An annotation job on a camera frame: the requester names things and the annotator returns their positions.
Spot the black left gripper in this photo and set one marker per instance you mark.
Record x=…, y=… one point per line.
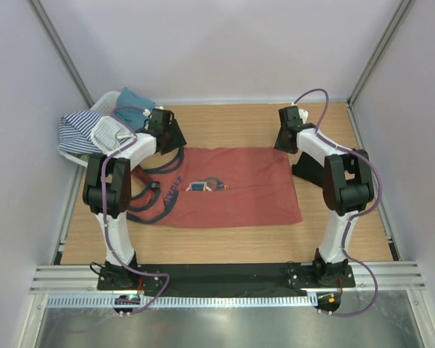
x=178, y=141

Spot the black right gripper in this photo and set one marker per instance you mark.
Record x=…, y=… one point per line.
x=281, y=146

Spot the black tank top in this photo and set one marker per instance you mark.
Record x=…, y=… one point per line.
x=310, y=170

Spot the red tank top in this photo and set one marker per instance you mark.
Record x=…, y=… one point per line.
x=217, y=188

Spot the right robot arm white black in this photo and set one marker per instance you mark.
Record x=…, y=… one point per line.
x=346, y=181

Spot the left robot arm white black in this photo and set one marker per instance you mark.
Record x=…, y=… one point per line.
x=107, y=192

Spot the teal blue garment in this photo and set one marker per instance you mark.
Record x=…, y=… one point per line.
x=133, y=109

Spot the white plastic laundry basket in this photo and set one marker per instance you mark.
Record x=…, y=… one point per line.
x=106, y=105

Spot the blue white striped garment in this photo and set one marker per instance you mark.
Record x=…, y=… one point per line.
x=89, y=131

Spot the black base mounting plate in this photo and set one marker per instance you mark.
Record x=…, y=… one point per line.
x=201, y=279

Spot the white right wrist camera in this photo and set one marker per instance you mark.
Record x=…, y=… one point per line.
x=303, y=114

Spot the aluminium frame post left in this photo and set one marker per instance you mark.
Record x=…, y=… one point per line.
x=59, y=47

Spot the white slotted cable duct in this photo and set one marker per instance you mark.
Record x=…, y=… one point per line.
x=130, y=301

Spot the aluminium front rail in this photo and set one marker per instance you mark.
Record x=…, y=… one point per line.
x=63, y=279

